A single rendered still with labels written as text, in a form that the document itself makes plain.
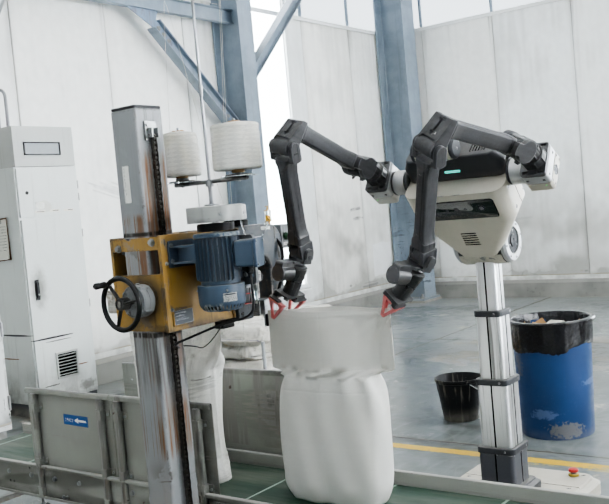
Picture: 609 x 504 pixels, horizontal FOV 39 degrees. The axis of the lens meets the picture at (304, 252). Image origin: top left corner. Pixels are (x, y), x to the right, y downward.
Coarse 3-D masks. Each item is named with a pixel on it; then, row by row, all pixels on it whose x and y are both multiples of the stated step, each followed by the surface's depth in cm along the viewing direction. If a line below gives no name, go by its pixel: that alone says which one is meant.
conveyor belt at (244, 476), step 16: (0, 448) 412; (16, 448) 409; (32, 448) 406; (240, 464) 350; (240, 480) 329; (256, 480) 328; (272, 480) 326; (240, 496) 311; (256, 496) 309; (272, 496) 308; (288, 496) 306; (400, 496) 296; (416, 496) 295; (432, 496) 293; (448, 496) 292; (464, 496) 290; (480, 496) 289
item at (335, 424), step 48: (288, 336) 301; (336, 336) 288; (384, 336) 285; (288, 384) 300; (336, 384) 288; (384, 384) 290; (288, 432) 301; (336, 432) 289; (384, 432) 286; (288, 480) 303; (336, 480) 290; (384, 480) 287
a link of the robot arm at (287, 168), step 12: (276, 156) 286; (300, 156) 282; (288, 168) 283; (288, 180) 285; (288, 192) 287; (300, 192) 290; (288, 204) 290; (300, 204) 291; (288, 216) 292; (300, 216) 293; (288, 228) 295; (300, 228) 294; (288, 240) 298; (300, 240) 294; (300, 252) 296
